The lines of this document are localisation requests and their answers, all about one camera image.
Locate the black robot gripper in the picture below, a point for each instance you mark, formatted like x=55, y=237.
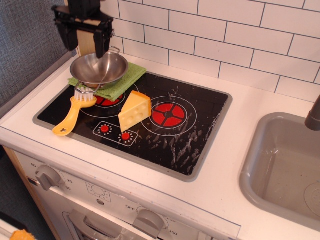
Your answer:
x=67, y=28

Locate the small stainless steel pan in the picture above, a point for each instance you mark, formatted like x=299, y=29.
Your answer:
x=99, y=73

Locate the green folded towel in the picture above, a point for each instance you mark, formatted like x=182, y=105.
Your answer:
x=113, y=92

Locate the yellow dish brush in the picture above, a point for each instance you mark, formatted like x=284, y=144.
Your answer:
x=72, y=112

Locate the yellow toy cheese wedge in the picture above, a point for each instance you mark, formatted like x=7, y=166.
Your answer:
x=137, y=108

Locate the black toy stovetop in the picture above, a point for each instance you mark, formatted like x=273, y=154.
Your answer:
x=174, y=140

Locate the grey left oven knob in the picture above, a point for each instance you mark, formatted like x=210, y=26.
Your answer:
x=47, y=177

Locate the grey oven knob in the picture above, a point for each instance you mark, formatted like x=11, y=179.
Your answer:
x=47, y=177
x=149, y=223

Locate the grey right oven knob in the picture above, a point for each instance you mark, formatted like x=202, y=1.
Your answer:
x=149, y=223

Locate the orange fuzzy object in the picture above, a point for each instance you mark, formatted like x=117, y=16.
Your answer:
x=21, y=235

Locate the grey plastic sink basin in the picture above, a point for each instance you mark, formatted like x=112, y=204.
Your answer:
x=281, y=173

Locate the grey faucet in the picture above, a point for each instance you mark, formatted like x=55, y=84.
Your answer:
x=312, y=120

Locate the grey oven door handle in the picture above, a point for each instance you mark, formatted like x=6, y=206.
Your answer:
x=96, y=227

